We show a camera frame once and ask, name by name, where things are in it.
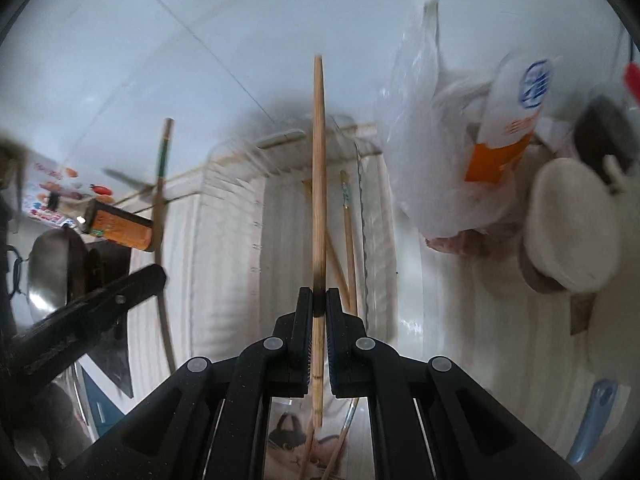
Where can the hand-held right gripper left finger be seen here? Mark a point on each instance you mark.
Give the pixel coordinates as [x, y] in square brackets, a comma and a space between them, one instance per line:
[302, 350]

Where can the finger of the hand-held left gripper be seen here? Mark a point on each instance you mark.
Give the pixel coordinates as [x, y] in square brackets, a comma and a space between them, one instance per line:
[75, 317]

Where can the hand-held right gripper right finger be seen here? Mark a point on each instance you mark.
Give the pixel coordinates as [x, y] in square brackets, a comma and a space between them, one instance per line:
[338, 350]

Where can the clear plastic utensil tray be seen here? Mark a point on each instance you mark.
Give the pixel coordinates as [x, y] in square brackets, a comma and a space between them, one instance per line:
[235, 240]

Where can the plain wooden chopstick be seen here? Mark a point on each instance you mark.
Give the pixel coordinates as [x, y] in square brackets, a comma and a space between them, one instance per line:
[336, 452]
[318, 185]
[334, 262]
[306, 460]

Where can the green patterned wooden chopstick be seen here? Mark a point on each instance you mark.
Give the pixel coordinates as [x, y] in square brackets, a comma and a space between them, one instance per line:
[161, 170]

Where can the metal pot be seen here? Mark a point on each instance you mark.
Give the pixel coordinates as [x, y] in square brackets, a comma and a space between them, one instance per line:
[55, 270]

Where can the orange seasoning box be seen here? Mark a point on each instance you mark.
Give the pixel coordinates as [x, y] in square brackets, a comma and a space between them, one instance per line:
[120, 227]

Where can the wooden chopstick with patterned end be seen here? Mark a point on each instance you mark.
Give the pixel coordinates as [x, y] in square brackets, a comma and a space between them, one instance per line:
[348, 240]

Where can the colourful printed flyer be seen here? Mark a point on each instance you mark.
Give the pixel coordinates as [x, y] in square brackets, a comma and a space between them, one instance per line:
[55, 185]

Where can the clear plastic bag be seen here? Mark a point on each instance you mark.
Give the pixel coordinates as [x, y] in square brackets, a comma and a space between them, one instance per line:
[420, 160]

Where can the round white lid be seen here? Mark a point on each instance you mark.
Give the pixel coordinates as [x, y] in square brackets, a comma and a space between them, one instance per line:
[565, 225]

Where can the light blue plastic object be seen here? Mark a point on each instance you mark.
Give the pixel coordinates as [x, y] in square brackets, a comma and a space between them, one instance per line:
[592, 420]

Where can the white bottle with orange label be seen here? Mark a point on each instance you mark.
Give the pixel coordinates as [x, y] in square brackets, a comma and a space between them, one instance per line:
[505, 125]

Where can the dark plush slipper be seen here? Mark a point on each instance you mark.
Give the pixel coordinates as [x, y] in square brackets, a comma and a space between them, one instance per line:
[602, 130]

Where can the red object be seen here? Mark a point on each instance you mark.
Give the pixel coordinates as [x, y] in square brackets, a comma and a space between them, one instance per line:
[633, 76]

